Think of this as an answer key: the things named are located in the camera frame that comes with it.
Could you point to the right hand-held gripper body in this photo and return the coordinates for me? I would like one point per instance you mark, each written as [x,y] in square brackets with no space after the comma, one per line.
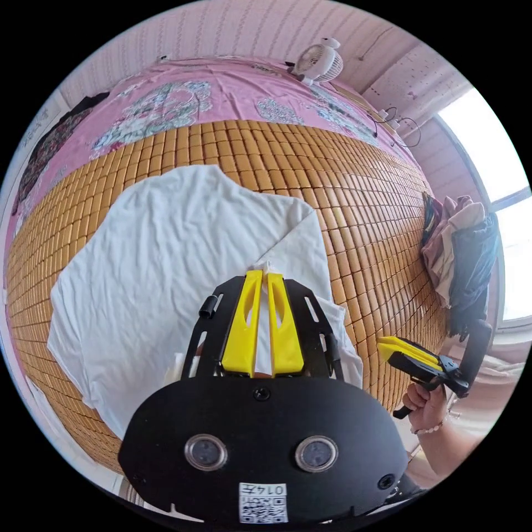
[415,368]

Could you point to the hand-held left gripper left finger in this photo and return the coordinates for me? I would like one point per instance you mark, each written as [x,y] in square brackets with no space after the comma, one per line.
[242,328]

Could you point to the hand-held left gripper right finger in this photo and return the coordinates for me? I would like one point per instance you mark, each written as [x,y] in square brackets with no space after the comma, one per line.
[286,332]

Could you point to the white short sleeve shirt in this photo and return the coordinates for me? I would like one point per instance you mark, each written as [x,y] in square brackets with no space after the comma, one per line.
[166,257]

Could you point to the person's right forearm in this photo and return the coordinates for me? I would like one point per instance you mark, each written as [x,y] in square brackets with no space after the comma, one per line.
[453,444]

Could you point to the person's right hand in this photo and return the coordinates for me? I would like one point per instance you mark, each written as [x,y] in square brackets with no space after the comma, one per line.
[428,409]

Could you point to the pile of clothes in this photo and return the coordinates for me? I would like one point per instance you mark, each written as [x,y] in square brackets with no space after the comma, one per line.
[461,257]

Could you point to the bed with woven mat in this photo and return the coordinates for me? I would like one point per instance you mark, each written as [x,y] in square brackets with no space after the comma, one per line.
[365,208]

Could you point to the window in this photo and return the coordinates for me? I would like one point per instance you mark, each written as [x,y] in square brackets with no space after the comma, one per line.
[494,166]

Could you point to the dark floral garment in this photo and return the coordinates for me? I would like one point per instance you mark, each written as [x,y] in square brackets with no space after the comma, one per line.
[50,145]

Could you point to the small white fan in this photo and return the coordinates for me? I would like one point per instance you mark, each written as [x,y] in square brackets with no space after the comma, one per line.
[321,62]

